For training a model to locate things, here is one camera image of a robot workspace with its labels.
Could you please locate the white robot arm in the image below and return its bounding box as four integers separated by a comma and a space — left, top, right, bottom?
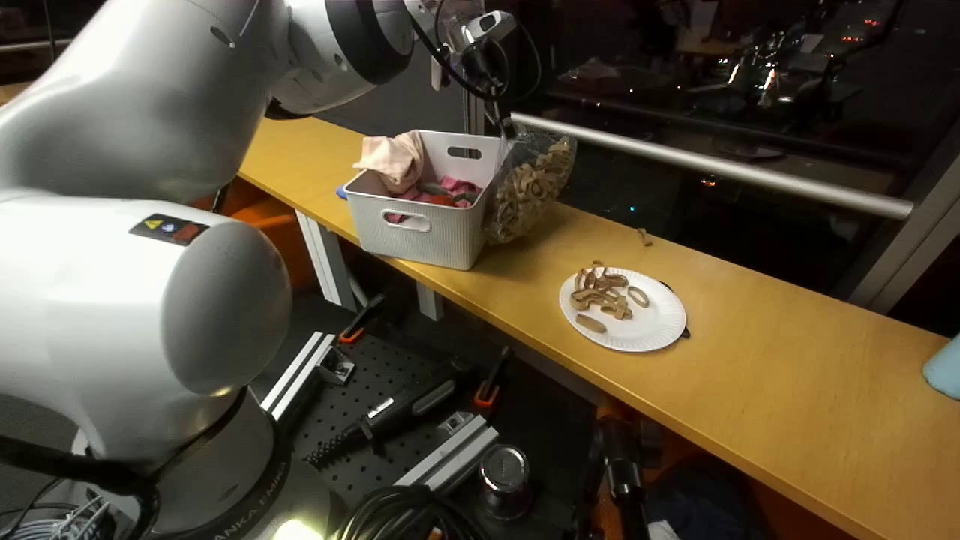
0, 0, 512, 540

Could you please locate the metal window handrail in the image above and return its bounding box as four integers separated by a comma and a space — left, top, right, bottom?
509, 112, 914, 222

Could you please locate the orange chair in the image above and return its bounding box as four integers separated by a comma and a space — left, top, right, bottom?
220, 179, 315, 295

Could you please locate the pale pink cloth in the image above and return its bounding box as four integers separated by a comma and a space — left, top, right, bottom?
354, 132, 426, 196

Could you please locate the bright pink cloth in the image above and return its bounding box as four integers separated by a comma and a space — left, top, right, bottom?
390, 177, 484, 206

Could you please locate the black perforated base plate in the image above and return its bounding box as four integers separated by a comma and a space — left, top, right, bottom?
259, 332, 497, 500

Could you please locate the white paper plate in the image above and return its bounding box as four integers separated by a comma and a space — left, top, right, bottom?
558, 264, 686, 353

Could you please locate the white plastic bin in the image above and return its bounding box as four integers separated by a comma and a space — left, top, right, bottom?
343, 128, 509, 271

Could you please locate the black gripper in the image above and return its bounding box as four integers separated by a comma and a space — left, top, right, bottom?
469, 36, 544, 132

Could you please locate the black cable bundle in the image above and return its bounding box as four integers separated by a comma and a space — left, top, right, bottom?
333, 484, 484, 540

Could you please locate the clear bag of rubber bands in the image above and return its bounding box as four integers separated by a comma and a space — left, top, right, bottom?
484, 132, 577, 246

